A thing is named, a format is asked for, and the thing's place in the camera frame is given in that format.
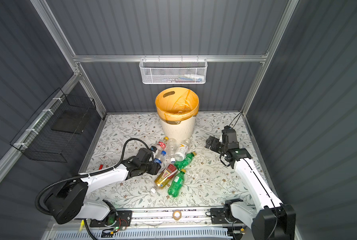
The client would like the clear bottle red label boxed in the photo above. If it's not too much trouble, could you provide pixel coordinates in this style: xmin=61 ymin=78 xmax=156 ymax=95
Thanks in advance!
xmin=151 ymin=137 xmax=169 ymax=154

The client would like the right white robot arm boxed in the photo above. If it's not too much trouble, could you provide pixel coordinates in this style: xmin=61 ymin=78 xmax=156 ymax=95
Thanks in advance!
xmin=205 ymin=136 xmax=296 ymax=240

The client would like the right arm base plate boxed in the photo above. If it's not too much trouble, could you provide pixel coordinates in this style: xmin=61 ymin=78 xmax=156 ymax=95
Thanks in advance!
xmin=209 ymin=208 xmax=236 ymax=225

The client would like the orange bin liner bag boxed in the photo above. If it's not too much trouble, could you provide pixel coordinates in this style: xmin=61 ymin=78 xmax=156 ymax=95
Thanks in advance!
xmin=155 ymin=87 xmax=199 ymax=122

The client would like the white yellow label bottle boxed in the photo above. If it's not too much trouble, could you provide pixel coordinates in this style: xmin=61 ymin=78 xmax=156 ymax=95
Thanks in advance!
xmin=174 ymin=139 xmax=191 ymax=162

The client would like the clear bottle blue label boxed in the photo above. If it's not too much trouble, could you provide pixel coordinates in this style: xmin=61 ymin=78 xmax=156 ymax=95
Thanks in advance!
xmin=153 ymin=151 xmax=167 ymax=168

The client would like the white ribbed trash bin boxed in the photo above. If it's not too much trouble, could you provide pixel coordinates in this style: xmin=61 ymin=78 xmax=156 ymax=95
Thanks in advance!
xmin=160 ymin=116 xmax=196 ymax=141

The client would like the clear bottle white cap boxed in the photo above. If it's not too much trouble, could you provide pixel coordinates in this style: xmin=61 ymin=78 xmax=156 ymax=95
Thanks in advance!
xmin=166 ymin=138 xmax=178 ymax=163

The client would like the white wire wall basket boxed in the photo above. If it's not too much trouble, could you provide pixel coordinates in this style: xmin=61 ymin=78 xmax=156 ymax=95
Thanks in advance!
xmin=139 ymin=59 xmax=208 ymax=85

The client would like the green bottle yellow cap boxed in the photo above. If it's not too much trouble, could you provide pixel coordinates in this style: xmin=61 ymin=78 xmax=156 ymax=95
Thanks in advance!
xmin=168 ymin=169 xmax=186 ymax=198

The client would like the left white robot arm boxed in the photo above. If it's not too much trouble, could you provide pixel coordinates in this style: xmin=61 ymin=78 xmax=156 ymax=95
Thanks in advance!
xmin=35 ymin=147 xmax=161 ymax=226

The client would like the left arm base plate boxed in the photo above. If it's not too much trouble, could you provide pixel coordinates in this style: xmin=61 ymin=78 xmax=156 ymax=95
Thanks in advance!
xmin=89 ymin=211 xmax=133 ymax=228

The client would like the white tube in basket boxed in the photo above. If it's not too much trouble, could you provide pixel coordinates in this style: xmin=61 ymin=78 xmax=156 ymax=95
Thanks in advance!
xmin=184 ymin=74 xmax=205 ymax=82

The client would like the yellow tea bottle red label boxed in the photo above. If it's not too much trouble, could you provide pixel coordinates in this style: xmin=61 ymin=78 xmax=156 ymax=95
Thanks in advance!
xmin=151 ymin=163 xmax=178 ymax=194

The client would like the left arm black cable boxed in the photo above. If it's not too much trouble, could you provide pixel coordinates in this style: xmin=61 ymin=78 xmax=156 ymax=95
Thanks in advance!
xmin=34 ymin=137 xmax=151 ymax=217

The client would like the tape roll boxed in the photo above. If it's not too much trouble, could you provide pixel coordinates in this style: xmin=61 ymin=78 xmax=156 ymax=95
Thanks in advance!
xmin=173 ymin=210 xmax=182 ymax=221

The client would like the black wire wall basket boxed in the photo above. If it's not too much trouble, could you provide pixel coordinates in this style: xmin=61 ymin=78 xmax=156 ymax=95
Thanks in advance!
xmin=10 ymin=89 xmax=97 ymax=163

